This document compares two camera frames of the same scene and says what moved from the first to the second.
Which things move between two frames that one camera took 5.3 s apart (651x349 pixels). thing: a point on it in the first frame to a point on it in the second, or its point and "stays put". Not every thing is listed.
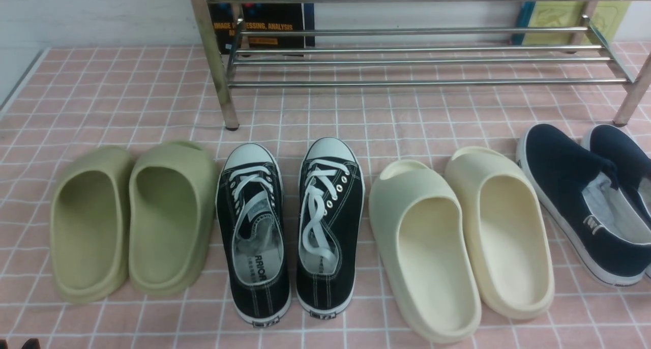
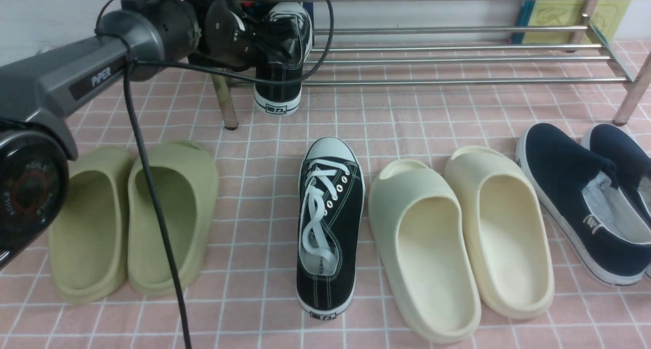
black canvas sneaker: [331, 192] stays put
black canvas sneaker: [252, 219] to [286, 41]
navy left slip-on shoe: [575, 190] stays put
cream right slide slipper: [509, 229] stays put
